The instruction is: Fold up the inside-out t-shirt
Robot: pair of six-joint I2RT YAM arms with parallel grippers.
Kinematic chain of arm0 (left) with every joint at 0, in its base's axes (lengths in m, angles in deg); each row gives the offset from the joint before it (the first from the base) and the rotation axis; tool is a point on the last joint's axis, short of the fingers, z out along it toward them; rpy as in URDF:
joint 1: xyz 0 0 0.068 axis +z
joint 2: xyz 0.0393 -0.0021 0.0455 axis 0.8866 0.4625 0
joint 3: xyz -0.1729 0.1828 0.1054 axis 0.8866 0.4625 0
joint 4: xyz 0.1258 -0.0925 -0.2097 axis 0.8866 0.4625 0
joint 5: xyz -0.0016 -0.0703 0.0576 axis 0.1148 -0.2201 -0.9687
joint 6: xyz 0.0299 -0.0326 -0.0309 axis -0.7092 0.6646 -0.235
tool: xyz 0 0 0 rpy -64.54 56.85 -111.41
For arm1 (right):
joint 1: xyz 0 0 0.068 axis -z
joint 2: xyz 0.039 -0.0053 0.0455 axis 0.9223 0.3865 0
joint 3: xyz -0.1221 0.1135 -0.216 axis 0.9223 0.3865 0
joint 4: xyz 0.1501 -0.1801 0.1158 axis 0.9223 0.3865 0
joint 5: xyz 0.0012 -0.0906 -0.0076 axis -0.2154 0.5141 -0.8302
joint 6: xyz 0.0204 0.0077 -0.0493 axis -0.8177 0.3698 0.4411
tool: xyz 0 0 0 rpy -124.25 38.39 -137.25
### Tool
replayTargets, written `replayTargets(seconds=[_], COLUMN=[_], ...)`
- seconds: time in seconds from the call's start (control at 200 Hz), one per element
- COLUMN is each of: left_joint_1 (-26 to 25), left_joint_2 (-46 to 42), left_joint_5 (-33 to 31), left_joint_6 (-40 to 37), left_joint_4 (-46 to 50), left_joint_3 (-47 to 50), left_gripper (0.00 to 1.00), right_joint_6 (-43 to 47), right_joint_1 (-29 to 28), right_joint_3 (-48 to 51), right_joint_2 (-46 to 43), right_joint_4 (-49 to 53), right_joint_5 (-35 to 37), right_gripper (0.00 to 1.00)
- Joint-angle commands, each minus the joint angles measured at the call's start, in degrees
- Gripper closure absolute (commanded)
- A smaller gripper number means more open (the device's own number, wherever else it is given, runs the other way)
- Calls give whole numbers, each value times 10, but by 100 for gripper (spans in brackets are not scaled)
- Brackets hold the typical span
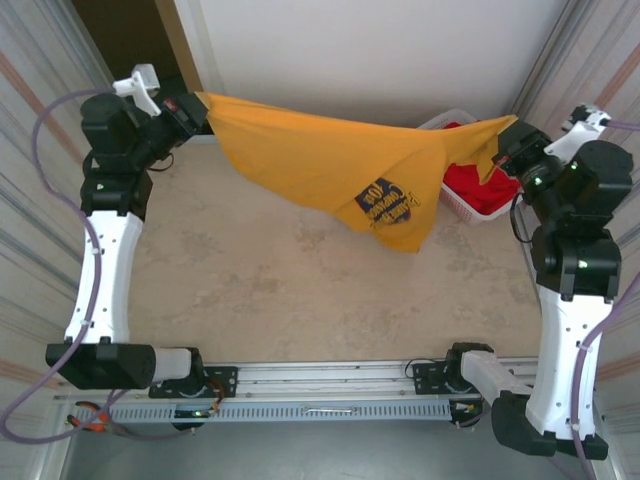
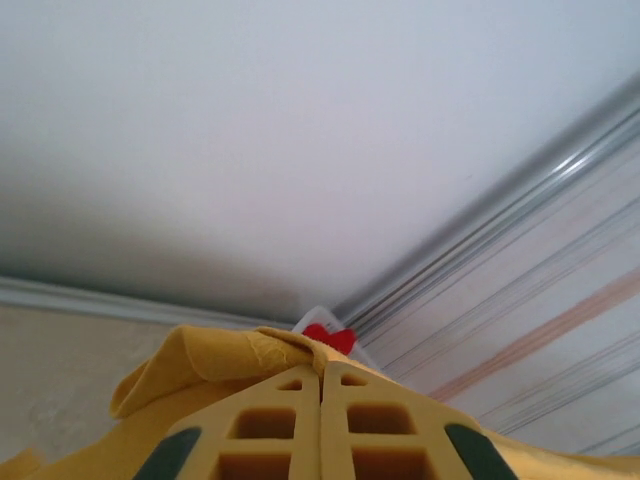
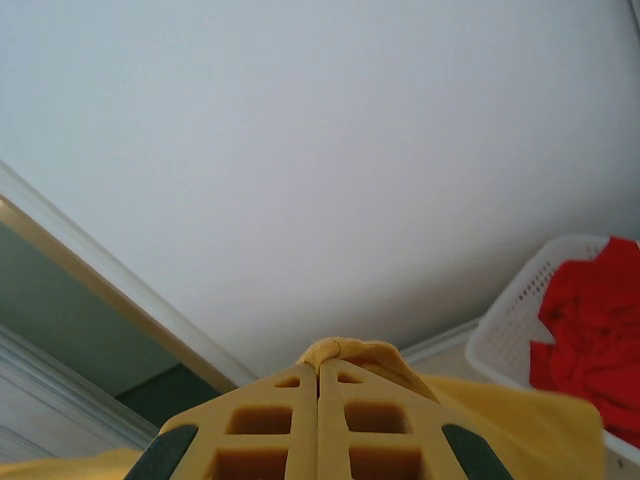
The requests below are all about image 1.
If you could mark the brown wooden door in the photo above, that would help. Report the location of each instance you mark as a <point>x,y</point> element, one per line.
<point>125,35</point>

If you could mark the white plastic basket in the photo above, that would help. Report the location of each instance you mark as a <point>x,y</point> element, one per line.
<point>470,212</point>

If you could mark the yellow t-shirt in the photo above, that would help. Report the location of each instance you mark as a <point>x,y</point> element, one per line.
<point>325,160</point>

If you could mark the aluminium table edge frame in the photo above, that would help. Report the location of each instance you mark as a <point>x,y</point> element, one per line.
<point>205,140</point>

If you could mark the beige door frame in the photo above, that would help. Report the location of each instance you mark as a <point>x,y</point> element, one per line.
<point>181,50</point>

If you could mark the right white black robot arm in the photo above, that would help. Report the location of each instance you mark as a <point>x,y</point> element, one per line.
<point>565,360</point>

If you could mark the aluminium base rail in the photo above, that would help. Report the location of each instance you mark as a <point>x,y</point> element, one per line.
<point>325,375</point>

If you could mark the red cloth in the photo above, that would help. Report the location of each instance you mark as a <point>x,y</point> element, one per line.
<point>480,187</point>

